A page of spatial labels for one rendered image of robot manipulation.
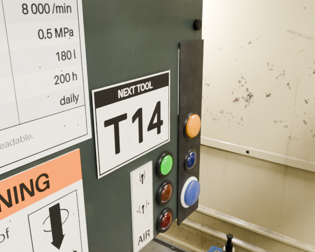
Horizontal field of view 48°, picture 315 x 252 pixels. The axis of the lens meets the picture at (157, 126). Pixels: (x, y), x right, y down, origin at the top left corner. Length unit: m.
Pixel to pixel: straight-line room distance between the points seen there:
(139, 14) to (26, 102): 0.12
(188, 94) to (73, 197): 0.16
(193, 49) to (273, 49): 0.72
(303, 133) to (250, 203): 0.32
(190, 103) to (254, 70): 0.74
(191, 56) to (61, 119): 0.16
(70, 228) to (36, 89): 0.11
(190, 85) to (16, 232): 0.21
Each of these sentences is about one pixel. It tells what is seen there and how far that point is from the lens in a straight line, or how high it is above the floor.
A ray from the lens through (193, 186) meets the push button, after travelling 0.40.
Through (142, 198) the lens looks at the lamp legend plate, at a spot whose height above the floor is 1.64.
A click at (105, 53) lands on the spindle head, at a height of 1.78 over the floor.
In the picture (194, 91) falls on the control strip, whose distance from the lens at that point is 0.37.
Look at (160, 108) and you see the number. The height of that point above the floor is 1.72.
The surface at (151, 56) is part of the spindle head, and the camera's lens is 0.31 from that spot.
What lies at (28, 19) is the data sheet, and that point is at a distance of 0.22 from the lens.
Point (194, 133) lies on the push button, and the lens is 0.37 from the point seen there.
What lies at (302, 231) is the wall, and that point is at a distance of 1.24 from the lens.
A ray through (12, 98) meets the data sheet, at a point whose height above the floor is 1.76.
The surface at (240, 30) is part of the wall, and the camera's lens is 1.11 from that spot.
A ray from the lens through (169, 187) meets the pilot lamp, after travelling 0.36.
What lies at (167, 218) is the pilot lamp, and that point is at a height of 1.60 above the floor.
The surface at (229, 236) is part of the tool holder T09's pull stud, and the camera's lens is 0.83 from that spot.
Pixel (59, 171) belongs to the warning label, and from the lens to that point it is 0.25.
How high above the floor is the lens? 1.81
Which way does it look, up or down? 19 degrees down
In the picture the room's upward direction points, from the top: 1 degrees counter-clockwise
